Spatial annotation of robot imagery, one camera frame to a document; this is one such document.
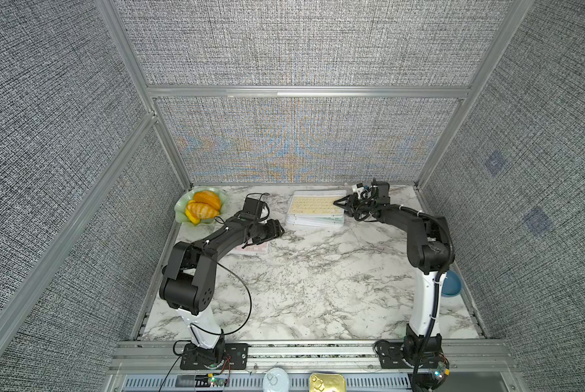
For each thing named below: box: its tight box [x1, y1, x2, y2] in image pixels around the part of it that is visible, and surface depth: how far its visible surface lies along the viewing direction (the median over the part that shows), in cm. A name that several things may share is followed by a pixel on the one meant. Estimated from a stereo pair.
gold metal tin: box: [308, 372, 346, 392], surface depth 67 cm
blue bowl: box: [441, 269, 463, 298], surface depth 87 cm
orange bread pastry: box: [184, 190, 222, 226], surface depth 105 cm
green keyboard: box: [285, 213, 344, 229], surface depth 105 cm
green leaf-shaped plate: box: [174, 186, 228, 226], surface depth 105 cm
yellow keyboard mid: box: [288, 189, 348, 216], surface depth 106 cm
